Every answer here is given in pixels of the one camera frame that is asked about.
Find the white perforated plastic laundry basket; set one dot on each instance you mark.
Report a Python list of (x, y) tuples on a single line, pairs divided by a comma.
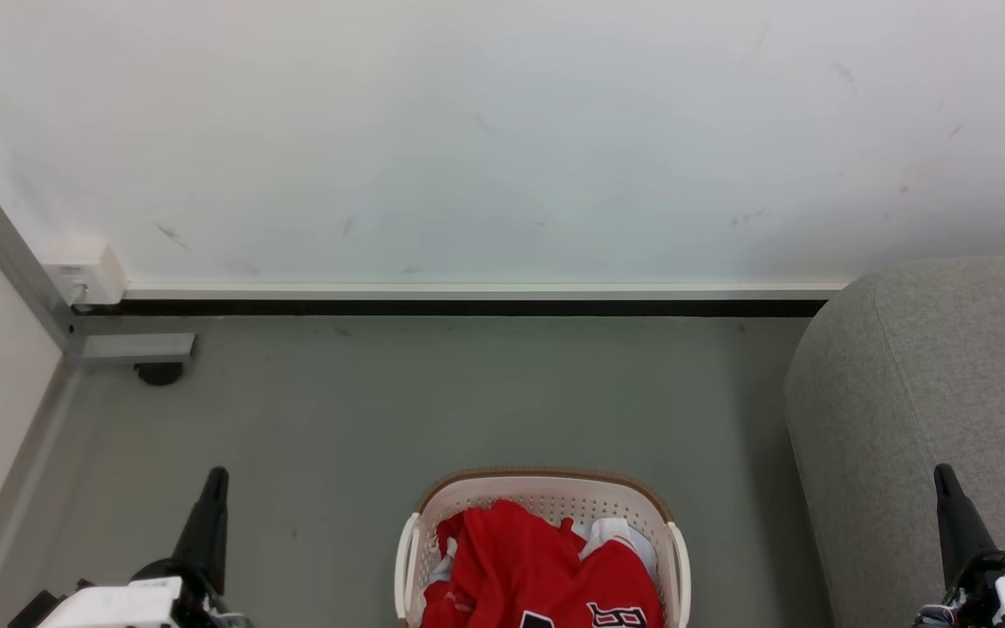
[(546, 490)]

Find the grey fabric sofa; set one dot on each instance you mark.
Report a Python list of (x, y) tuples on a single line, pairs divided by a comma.
[(921, 392)]

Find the white and black baseboard strip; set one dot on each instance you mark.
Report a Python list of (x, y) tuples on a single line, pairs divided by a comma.
[(468, 299)]

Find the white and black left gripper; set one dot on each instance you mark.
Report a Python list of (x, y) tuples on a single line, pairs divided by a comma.
[(127, 606)]

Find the black round frame foot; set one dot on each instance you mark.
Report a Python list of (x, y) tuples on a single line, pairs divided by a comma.
[(160, 373)]

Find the red and white jersey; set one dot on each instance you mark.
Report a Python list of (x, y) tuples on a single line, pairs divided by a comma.
[(520, 567)]

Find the white wall outlet box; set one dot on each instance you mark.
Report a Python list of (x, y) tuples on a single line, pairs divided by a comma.
[(88, 266)]

